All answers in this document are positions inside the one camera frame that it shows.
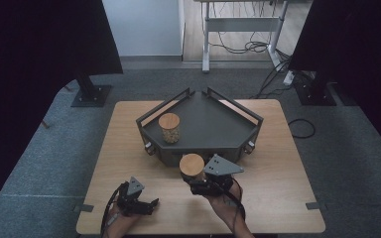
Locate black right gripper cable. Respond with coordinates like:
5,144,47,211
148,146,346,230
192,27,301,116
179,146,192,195
211,184,247,238

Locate black curtain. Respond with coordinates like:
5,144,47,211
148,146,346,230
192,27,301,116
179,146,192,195
0,0,124,222
289,0,381,163

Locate white tape line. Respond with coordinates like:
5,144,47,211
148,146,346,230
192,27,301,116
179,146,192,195
0,192,87,199

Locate black floor cables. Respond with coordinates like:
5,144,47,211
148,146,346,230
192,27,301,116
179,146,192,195
249,49,299,100

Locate black hook with white tip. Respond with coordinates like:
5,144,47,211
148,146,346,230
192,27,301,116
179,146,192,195
243,140,256,155
144,141,157,157

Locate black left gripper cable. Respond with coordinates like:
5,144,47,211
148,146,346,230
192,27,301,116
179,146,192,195
99,182,130,238

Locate white desk frame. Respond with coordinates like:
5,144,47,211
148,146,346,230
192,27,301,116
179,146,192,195
192,0,292,73

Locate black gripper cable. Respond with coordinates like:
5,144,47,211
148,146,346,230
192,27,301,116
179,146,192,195
99,182,130,238
211,184,247,238

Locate white power strip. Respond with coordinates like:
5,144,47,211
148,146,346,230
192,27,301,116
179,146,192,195
283,69,296,87

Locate looped black cable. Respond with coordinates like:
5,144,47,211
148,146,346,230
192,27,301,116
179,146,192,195
287,118,317,139

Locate black metal stand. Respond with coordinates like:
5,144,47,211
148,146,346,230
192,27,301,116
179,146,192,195
70,72,113,108
294,70,337,107

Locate glass jar with wooden lid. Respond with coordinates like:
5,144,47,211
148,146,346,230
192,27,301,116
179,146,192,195
158,112,182,145
179,153,206,184

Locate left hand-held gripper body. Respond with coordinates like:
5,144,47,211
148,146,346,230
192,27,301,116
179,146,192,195
116,176,150,217

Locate person's right hand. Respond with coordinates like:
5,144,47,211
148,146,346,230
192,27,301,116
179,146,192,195
207,180,246,227

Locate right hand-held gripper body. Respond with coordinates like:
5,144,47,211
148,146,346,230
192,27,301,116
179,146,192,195
189,153,245,196

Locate dark grey corner shelf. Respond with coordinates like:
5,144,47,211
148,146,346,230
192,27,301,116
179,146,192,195
135,86,265,169

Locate person's left hand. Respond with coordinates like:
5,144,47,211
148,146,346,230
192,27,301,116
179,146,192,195
102,206,139,238

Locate black cable bundle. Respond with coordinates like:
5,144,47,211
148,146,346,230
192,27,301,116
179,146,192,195
209,1,279,55

